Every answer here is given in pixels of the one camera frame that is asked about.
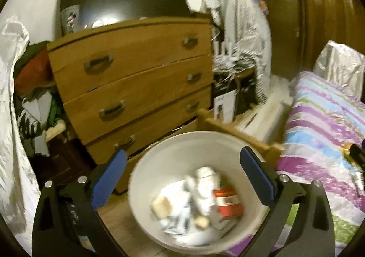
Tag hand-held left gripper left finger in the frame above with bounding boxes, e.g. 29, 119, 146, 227
32, 149, 128, 257

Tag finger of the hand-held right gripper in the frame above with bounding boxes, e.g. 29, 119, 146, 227
350, 144, 365, 173

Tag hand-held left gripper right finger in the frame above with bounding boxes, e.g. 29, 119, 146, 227
240, 146, 335, 257

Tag white paper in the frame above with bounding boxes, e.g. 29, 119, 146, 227
194, 167, 221, 206

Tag beige box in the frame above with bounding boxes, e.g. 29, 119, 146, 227
151, 197, 172, 215

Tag small beige block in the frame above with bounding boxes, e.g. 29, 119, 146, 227
195, 216, 210, 229

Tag white plastic basin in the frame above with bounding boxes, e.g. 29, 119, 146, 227
127, 131, 278, 247

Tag dark wooden cabinet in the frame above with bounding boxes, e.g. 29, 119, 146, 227
29, 137, 97, 186

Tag striped floral bedsheet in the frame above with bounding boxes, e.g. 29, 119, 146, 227
228, 71, 365, 257

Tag white wooden planks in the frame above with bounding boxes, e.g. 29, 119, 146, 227
234, 75, 294, 144

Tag wooden drawer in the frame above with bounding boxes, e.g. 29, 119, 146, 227
86, 86, 211, 165
63, 53, 213, 144
47, 19, 214, 95

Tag black box with white label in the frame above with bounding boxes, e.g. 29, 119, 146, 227
212, 75, 257, 122

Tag silver foil bag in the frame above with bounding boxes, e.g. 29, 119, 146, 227
314, 40, 365, 98

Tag pile of clothes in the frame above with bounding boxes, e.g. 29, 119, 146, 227
13, 42, 66, 158

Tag white cloth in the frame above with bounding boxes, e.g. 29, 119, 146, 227
0, 16, 40, 235

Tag wooden chest of drawers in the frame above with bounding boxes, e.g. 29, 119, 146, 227
46, 13, 214, 192

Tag white router with antennas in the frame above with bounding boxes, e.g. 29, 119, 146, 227
212, 41, 243, 64

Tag red cloth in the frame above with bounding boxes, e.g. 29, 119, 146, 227
14, 52, 53, 89

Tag brown wooden door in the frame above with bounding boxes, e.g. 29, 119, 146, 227
254, 0, 303, 81

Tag brown wooden wardrobe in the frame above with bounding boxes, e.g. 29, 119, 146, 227
297, 0, 365, 81

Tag grey striped cloth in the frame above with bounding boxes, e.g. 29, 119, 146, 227
200, 0, 271, 104

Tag cartoon mouse cup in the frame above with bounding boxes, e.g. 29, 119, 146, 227
61, 5, 81, 37

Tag colourful hanging ornament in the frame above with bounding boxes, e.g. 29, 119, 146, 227
252, 0, 270, 14

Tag wooden bed frame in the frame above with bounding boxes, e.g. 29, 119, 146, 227
197, 108, 284, 163

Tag bundle of white cables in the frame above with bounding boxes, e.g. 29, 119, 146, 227
212, 58, 257, 87

